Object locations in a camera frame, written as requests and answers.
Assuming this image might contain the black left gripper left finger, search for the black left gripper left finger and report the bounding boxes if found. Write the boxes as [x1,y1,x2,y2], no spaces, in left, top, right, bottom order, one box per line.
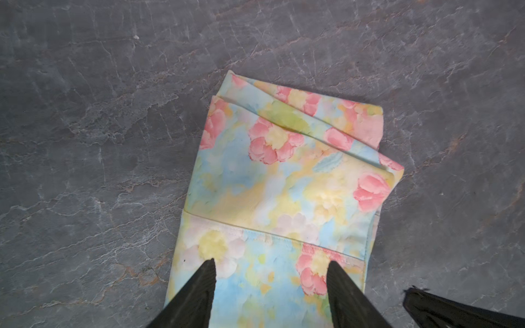
[147,258,217,328]

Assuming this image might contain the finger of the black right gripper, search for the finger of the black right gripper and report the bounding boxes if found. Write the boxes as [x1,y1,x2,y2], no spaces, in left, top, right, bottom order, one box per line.
[403,287,524,328]

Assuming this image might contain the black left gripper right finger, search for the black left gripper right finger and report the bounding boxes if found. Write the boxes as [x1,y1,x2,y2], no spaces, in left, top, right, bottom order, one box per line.
[326,261,392,328]

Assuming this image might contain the floral pastel skirt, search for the floral pastel skirt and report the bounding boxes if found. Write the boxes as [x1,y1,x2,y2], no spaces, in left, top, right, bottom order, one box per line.
[166,72,404,327]

